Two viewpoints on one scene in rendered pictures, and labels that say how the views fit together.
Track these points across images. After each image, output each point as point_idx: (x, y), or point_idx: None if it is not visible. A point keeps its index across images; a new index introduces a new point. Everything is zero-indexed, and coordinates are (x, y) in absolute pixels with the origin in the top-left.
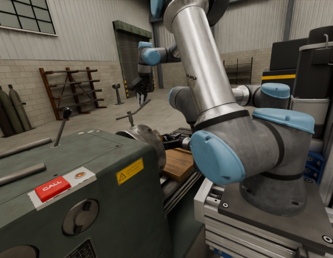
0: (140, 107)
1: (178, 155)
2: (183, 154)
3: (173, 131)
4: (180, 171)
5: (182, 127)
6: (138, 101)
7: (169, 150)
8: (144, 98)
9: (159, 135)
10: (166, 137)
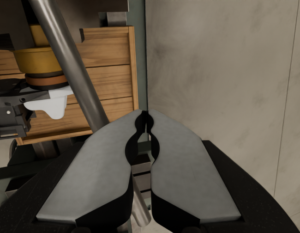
0: (70, 58)
1: (74, 112)
2: (69, 124)
3: (148, 173)
4: (4, 61)
5: (144, 198)
6: (174, 122)
7: (113, 116)
8: (49, 172)
9: (45, 77)
10: (18, 90)
